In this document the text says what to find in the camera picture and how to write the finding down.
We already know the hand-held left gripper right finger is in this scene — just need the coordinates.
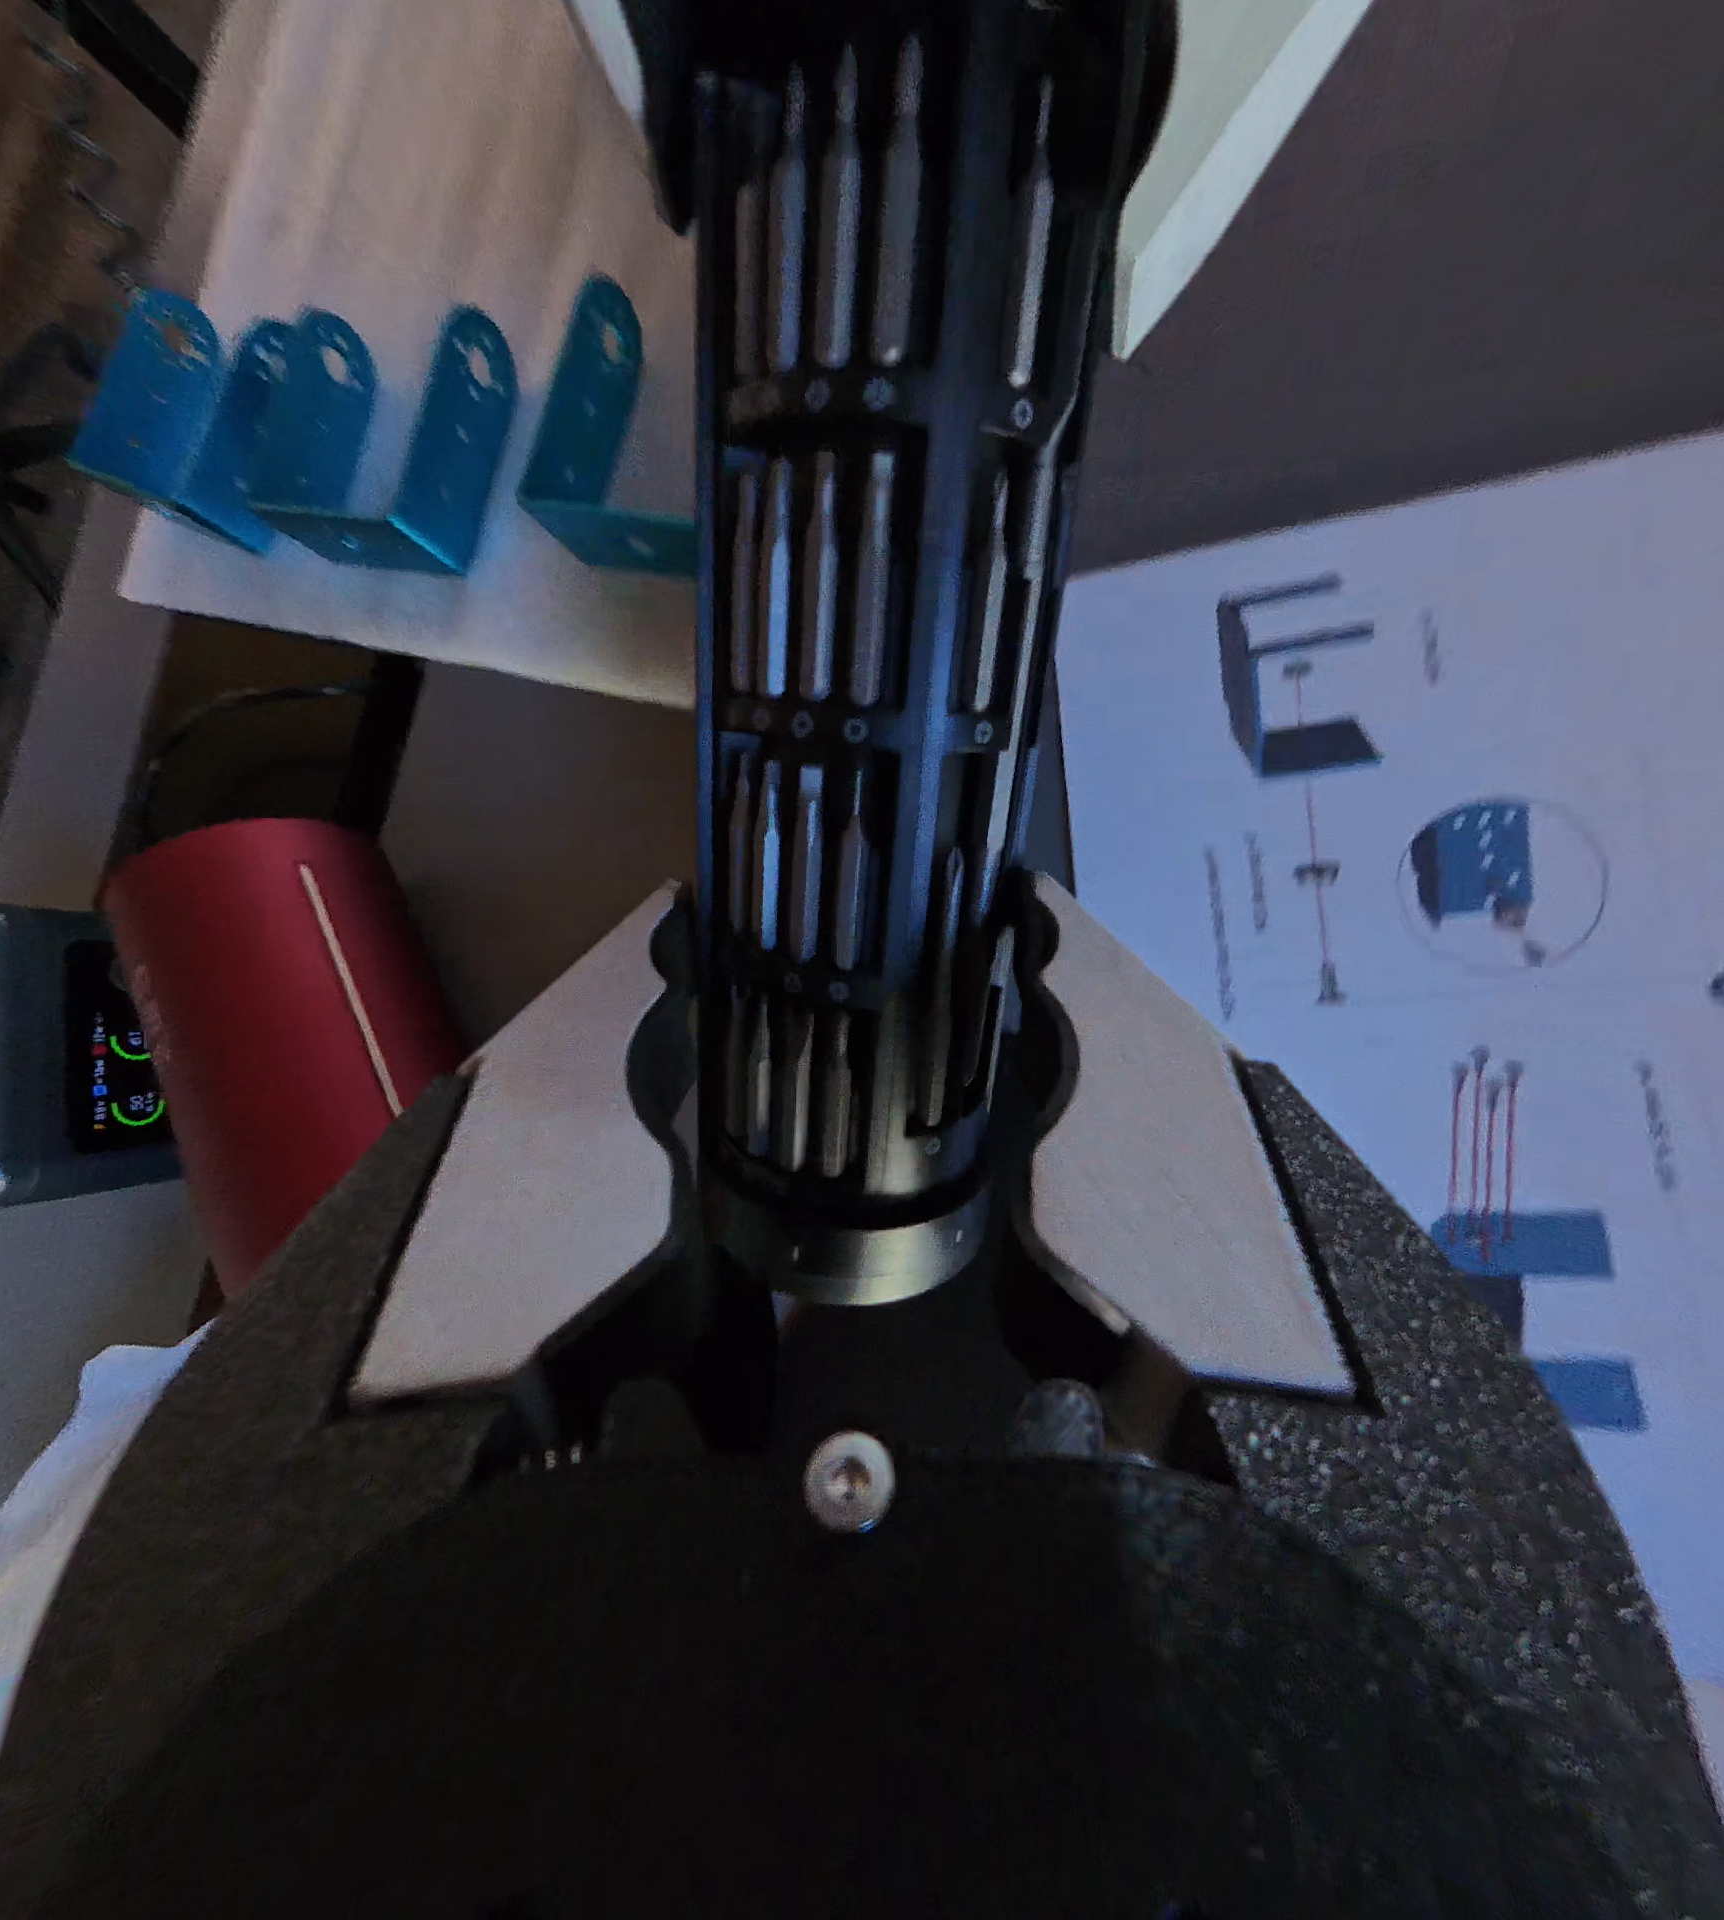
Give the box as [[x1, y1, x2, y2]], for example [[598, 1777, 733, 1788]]
[[1013, 875, 1363, 1465]]

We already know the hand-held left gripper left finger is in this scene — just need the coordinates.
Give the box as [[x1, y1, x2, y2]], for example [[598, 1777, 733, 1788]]
[[346, 877, 699, 1405]]

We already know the black bit holder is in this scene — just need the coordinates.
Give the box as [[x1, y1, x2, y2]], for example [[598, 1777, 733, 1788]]
[[643, 0, 1181, 1305]]

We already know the grey desk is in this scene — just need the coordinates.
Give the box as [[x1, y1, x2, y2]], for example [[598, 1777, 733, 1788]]
[[0, 0, 1724, 1920]]

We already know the red cylindrical case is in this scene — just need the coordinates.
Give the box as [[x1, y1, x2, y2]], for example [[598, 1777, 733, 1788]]
[[96, 817, 471, 1296]]

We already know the white instruction booklet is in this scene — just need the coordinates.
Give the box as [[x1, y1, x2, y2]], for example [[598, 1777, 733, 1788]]
[[1053, 404, 1724, 1705]]

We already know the white foam sheet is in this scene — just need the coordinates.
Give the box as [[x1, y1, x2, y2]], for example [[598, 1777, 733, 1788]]
[[118, 0, 1378, 715]]

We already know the large blue U bracket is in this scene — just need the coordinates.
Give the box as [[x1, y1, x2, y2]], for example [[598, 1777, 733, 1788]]
[[224, 305, 521, 581], [66, 285, 298, 558], [513, 275, 702, 584]]

